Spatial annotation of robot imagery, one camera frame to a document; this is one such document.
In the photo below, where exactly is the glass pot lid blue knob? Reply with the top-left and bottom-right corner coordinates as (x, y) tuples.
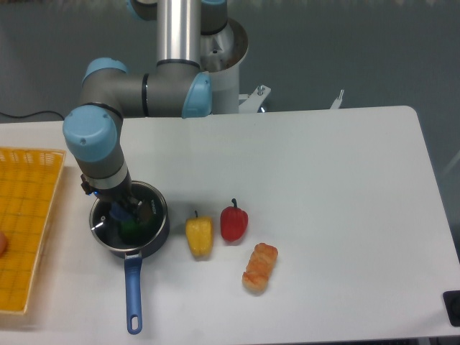
(89, 181), (170, 257)

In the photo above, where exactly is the black device at table edge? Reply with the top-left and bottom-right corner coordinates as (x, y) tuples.
(443, 290), (460, 327)

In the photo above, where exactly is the red bell pepper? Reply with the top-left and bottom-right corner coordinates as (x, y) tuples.
(220, 198), (249, 242)

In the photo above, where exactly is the yellow woven basket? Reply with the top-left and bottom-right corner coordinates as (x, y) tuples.
(1, 147), (66, 315)

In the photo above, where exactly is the orange shrimp sushi toy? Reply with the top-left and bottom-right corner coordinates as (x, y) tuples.
(241, 243), (278, 294)

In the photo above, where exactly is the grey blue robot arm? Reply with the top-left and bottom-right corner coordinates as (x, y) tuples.
(63, 1), (228, 220)

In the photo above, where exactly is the dark pot blue handle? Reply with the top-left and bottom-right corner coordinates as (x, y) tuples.
(103, 196), (161, 335)

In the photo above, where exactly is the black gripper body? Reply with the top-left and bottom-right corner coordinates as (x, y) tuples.
(80, 173), (132, 203)

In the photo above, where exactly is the yellow bell pepper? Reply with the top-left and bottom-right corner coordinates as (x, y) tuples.
(185, 211), (213, 258)

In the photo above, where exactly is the green bell pepper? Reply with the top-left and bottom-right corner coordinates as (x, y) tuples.
(119, 221), (143, 246)

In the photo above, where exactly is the black floor cable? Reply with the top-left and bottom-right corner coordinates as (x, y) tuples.
(0, 110), (65, 120)

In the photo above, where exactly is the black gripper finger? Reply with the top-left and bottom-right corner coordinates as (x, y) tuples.
(118, 203), (138, 221)
(135, 199), (159, 223)

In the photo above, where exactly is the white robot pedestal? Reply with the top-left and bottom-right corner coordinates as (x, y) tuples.
(201, 19), (271, 114)

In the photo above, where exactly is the orange object in basket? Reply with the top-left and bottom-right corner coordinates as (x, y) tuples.
(0, 231), (8, 255)

